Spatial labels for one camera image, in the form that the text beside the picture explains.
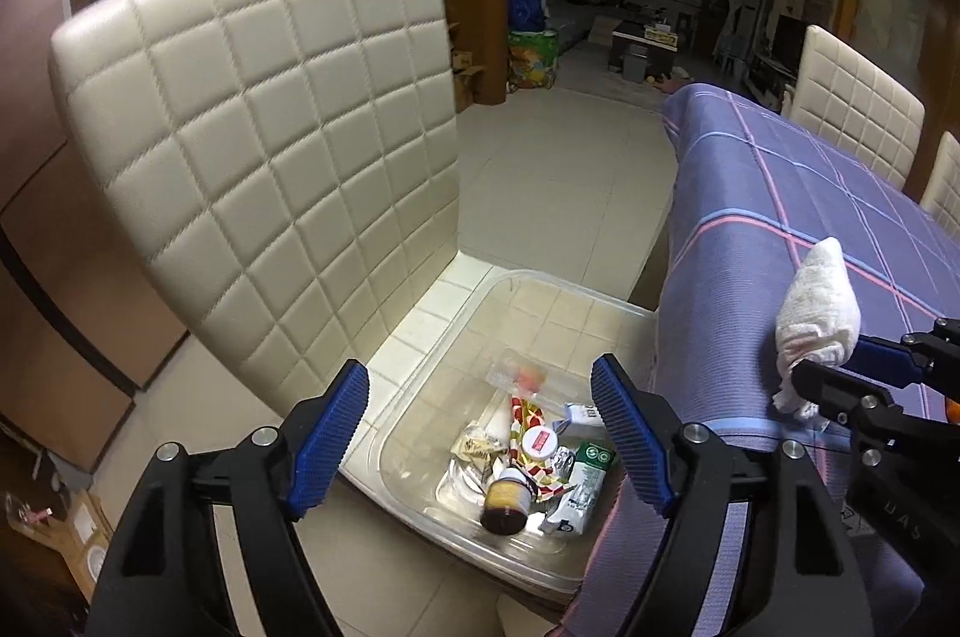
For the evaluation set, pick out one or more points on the wooden cabinet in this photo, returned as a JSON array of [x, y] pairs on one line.
[[476, 36]]

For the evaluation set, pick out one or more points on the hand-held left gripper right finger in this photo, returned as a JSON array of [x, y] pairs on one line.
[[630, 434]]

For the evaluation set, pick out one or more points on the dark coffee table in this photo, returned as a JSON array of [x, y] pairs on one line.
[[645, 44]]

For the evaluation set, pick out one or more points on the red yellow checkered wrapper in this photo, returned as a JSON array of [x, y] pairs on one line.
[[525, 416]]

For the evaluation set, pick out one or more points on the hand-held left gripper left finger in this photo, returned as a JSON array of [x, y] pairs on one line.
[[330, 434]]

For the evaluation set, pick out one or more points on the green white packet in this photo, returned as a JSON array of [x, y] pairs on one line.
[[581, 487]]

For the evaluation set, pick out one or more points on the blue bag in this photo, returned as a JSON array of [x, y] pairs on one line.
[[529, 6]]

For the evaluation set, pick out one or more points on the cream quilted chair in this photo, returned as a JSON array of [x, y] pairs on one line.
[[855, 97], [946, 179], [262, 119]]

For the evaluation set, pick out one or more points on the clear plastic packaging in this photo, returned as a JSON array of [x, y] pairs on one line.
[[525, 370]]

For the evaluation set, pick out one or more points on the colourful printed bag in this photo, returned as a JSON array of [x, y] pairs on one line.
[[534, 60]]

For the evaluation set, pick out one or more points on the pile of cardboard boxes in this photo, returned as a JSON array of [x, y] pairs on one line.
[[465, 74]]

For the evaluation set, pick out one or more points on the beige snack packet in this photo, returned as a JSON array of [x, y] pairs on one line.
[[474, 446]]

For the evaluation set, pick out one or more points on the clear plastic bin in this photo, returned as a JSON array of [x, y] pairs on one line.
[[442, 397]]

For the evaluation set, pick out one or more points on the white tissue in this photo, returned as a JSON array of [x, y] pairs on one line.
[[817, 307]]

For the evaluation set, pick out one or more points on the small white carton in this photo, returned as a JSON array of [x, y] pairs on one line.
[[583, 418]]

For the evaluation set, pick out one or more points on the black television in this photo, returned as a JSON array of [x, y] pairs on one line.
[[789, 36]]

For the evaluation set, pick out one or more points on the brown glass jar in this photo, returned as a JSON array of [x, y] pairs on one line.
[[506, 502]]

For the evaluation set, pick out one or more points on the white jar lid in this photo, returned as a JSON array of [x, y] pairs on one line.
[[540, 443]]

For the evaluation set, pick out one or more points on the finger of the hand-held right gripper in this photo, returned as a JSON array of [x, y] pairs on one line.
[[825, 393], [885, 355]]

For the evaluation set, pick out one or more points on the blue plaid tablecloth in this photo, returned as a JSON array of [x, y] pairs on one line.
[[750, 217]]

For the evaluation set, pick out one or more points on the grey sofa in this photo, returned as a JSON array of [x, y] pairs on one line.
[[574, 10]]

